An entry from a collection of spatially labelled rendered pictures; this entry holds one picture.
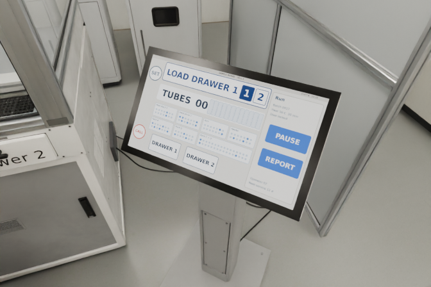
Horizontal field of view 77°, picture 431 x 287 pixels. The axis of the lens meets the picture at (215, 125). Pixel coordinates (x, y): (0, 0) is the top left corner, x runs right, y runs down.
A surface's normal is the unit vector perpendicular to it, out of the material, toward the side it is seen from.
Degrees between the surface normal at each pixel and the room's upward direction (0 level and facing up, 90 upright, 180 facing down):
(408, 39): 90
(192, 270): 5
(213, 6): 90
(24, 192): 90
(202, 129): 50
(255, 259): 5
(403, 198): 0
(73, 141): 90
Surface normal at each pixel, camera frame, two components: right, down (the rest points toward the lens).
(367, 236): 0.01, -0.75
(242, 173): -0.32, -0.03
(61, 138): 0.31, 0.63
